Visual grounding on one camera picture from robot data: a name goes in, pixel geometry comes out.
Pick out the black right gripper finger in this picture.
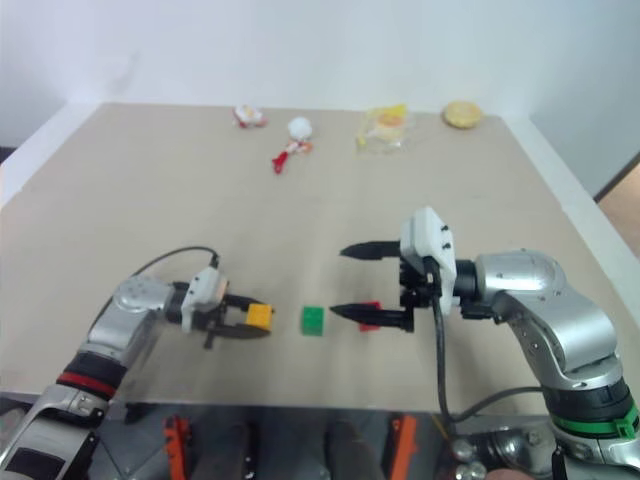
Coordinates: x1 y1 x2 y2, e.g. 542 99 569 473
339 240 402 262
329 302 416 334

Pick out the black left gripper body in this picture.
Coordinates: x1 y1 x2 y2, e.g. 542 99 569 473
191 293 233 351

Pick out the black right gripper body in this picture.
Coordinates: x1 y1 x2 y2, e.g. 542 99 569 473
398 253 442 312

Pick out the yellow cube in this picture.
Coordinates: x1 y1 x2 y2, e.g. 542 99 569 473
245 303 277 334

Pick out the red cube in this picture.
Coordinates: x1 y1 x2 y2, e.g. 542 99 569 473
356 300 385 334

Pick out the green cube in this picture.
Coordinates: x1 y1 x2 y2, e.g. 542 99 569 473
299 305 326 338

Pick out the clear bag with yellow snack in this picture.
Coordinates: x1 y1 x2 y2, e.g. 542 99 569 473
355 102 415 157

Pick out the white ball with red ribbon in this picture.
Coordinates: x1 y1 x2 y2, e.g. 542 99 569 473
271 116 316 176

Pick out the round yellow biscuit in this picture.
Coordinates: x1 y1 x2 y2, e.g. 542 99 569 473
440 100 484 131

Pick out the red and white wrapped snack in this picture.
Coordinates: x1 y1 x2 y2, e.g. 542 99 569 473
233 104 269 129

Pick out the silver rounded metal body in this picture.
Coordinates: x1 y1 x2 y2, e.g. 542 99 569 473
448 426 557 480

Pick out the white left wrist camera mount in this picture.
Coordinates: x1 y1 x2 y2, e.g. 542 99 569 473
180 266 232 334

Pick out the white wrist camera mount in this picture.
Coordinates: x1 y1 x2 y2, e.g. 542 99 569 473
180 266 232 334
399 205 462 319

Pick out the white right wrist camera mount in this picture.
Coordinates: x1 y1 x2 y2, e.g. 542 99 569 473
399 205 462 319

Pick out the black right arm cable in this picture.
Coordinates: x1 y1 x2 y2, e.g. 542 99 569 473
424 255 544 426

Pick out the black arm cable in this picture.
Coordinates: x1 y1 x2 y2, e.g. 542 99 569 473
424 255 544 426
130 245 222 276

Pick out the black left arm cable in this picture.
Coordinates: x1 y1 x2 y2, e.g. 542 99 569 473
130 245 222 276

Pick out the orange bracket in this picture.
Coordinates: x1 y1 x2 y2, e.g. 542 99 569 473
391 414 419 480
163 414 192 480

